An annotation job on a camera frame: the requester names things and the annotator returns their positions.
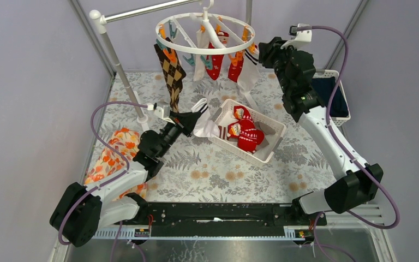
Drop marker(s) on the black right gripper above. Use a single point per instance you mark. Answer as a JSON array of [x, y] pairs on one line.
[[268, 51]]

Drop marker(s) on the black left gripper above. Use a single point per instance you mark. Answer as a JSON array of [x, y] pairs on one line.
[[182, 123]]

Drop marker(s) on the white sock with black stripes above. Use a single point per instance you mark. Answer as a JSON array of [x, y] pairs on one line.
[[249, 74]]

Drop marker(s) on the orange clothes clip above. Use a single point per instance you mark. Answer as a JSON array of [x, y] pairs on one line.
[[236, 58], [171, 55]]

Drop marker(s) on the white round clip hanger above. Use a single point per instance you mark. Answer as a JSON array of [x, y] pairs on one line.
[[173, 35]]

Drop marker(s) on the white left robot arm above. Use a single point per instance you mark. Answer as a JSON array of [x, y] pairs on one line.
[[82, 210]]

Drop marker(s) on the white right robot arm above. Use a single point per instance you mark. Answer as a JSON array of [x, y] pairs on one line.
[[356, 180]]

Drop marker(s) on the brown striped sock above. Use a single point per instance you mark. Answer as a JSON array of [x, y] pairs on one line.
[[224, 133]]

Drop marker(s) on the white sock basket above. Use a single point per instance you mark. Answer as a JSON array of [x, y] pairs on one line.
[[273, 130]]

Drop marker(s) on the small red hanging sock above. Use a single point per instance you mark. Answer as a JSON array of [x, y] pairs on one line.
[[234, 72]]

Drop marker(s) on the red santa sock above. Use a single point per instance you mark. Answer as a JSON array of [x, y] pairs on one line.
[[242, 113], [234, 130]]

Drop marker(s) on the floral patterned table mat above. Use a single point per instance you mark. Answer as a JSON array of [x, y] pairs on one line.
[[197, 170]]

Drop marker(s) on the red white hanging sock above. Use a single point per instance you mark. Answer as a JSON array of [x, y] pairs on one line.
[[214, 65]]

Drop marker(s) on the brown argyle sock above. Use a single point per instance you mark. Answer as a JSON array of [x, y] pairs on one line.
[[173, 75]]

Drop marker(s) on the white basket with dark clothes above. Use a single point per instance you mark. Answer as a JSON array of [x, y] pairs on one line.
[[323, 73]]

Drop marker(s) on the dark navy folded cloth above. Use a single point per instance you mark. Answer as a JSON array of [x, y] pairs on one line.
[[324, 88]]

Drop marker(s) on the red dotted sock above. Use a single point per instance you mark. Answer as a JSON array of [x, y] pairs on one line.
[[250, 137]]

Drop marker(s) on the orange floral cloth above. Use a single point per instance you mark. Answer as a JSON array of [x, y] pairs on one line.
[[124, 141]]

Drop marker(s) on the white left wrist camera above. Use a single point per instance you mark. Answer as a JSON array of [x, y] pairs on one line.
[[162, 110]]

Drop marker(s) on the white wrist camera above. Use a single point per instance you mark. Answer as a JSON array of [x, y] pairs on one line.
[[301, 35], [162, 110]]

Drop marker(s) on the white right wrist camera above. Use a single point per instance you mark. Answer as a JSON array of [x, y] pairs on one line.
[[301, 35]]

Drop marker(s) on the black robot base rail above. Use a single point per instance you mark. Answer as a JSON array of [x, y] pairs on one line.
[[225, 220]]

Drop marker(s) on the silver drying rack frame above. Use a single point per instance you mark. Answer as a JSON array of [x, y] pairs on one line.
[[100, 21]]

